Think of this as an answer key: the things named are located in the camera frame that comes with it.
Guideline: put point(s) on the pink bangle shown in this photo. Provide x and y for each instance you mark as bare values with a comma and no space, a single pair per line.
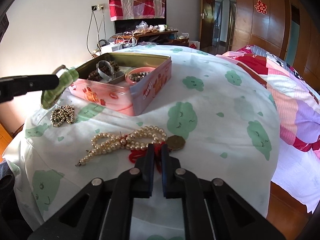
137,74

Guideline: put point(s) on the pink metal tin box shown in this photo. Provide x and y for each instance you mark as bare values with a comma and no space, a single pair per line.
126,98

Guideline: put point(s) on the wooden wardrobe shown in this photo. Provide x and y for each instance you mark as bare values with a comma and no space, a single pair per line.
267,24

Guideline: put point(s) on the wall power socket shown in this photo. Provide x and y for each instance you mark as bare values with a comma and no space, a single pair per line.
97,7

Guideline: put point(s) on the television with patchwork cover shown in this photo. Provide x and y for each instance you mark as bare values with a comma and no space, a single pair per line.
127,14

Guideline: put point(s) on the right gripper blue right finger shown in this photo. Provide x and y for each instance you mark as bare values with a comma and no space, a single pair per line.
167,164

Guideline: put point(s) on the green jade bangle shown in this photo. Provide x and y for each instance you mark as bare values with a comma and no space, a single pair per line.
66,77

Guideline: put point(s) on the white green-patterned bed sheet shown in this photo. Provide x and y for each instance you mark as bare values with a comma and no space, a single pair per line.
228,120

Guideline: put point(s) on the wooden door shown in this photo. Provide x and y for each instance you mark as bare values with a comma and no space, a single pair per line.
206,22

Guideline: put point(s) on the wooden TV cabinet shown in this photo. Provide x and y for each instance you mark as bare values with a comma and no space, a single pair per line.
159,37

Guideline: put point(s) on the pink patchwork quilt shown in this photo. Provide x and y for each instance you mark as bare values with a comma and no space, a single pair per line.
297,104

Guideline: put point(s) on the red cord coin charm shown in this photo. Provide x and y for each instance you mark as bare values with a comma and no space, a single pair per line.
174,143

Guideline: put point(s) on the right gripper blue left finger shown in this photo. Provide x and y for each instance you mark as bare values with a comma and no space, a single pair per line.
148,170

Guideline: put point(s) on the white box on cabinet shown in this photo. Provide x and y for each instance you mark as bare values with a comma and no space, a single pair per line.
109,48

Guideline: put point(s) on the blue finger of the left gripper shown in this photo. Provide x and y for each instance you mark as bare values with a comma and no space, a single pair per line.
33,83

